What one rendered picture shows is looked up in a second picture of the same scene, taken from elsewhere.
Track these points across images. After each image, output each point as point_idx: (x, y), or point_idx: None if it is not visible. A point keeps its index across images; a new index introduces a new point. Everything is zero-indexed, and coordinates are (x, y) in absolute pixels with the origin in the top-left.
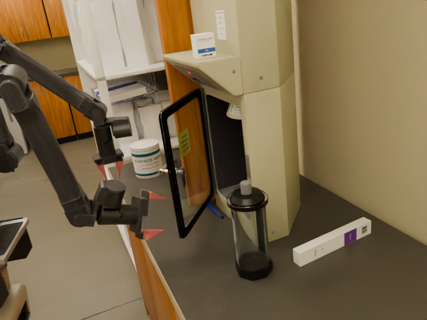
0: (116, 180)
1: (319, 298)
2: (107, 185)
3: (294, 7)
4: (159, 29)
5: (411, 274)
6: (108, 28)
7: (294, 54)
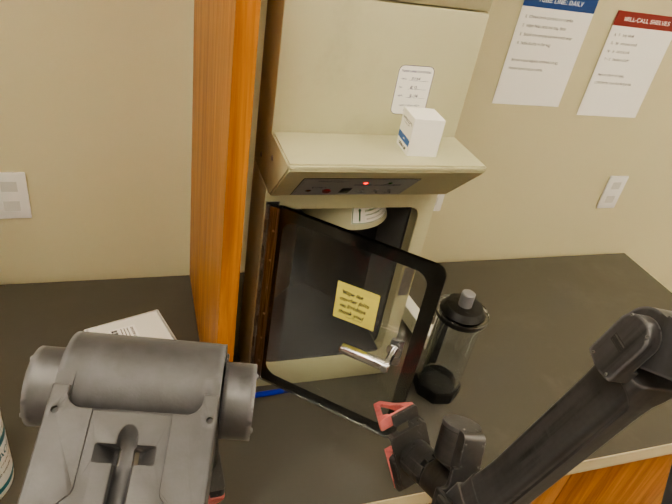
0: (444, 420)
1: (487, 353)
2: (476, 431)
3: (192, 5)
4: (239, 105)
5: (458, 289)
6: None
7: (184, 87)
